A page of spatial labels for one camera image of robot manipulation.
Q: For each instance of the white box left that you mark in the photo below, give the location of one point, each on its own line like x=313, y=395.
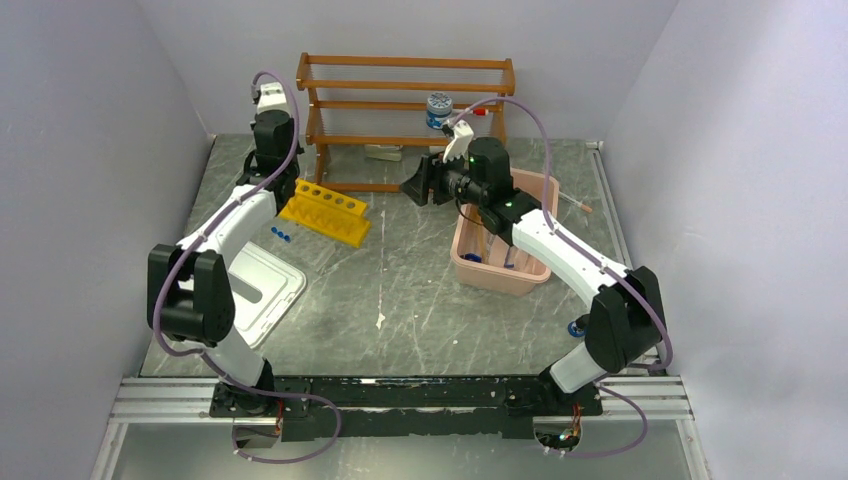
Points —
x=391, y=153

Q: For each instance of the blue stapler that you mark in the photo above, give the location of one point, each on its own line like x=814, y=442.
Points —
x=577, y=328

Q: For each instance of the yellow test tube rack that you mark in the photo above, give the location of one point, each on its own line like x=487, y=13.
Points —
x=328, y=213

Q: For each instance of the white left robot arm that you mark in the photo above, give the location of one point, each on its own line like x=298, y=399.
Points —
x=191, y=306

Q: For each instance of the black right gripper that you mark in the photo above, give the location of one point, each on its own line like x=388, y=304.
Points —
x=435, y=168

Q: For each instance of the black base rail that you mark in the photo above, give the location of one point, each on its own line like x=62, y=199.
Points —
x=319, y=406

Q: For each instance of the white plastic lid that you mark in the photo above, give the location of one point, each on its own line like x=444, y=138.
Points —
x=265, y=288

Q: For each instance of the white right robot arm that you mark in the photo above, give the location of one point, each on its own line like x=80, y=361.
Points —
x=625, y=317

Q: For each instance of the blue white jar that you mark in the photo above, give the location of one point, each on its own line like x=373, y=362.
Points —
x=439, y=107

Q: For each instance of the pink plastic bin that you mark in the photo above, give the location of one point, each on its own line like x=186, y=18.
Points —
x=471, y=237

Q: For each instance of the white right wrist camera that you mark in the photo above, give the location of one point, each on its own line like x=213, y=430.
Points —
x=460, y=135

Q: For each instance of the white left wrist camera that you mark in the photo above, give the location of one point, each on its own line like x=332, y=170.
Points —
x=270, y=96

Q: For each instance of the wooden shelf rack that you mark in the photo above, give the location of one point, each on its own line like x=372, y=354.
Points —
x=356, y=100

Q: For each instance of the glass rod orange tip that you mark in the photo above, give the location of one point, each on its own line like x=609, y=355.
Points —
x=577, y=203

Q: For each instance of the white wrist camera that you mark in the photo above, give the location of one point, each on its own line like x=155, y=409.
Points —
x=460, y=135
x=270, y=96

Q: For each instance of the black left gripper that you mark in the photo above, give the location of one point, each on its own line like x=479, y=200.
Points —
x=292, y=125

